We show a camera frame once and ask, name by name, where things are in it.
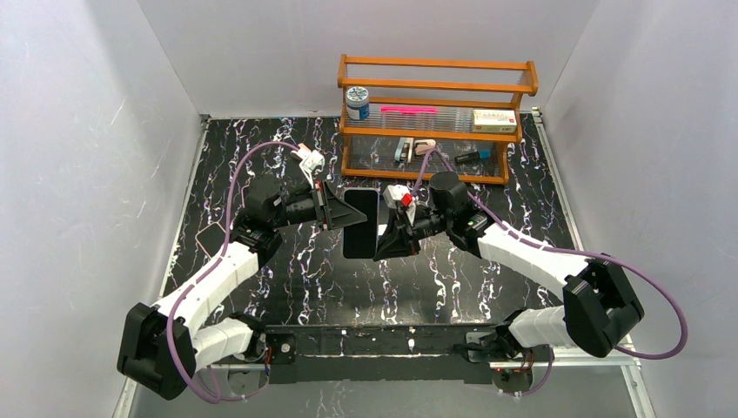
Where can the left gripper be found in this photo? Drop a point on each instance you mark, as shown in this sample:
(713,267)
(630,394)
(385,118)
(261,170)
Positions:
(324,205)

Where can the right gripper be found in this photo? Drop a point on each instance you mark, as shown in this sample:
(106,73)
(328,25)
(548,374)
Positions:
(412,229)

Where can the phone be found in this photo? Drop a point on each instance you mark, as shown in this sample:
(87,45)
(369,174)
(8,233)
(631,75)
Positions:
(360,240)
(210,240)

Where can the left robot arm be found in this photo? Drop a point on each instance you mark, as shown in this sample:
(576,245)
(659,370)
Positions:
(164,345)

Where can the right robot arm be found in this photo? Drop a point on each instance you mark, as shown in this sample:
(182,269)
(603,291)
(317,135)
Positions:
(598,306)

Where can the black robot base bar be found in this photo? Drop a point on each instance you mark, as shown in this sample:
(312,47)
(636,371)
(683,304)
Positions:
(471,353)

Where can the phone in beige case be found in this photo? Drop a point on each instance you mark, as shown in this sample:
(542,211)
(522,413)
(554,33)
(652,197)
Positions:
(210,240)

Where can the light blue stapler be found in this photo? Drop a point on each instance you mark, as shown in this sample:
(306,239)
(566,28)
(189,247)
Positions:
(401,150)

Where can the blue jar with white lid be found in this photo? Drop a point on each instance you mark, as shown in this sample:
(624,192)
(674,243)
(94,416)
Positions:
(357,100)

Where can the black marker pen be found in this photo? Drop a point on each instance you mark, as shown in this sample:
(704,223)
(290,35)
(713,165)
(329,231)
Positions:
(473,157)

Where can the pink utility knife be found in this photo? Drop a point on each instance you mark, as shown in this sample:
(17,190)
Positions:
(408,110)

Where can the orange wooden shelf rack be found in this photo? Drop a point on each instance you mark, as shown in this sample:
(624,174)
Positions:
(455,88)

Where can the white cardboard box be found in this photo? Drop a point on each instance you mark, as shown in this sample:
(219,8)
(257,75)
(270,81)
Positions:
(496,121)

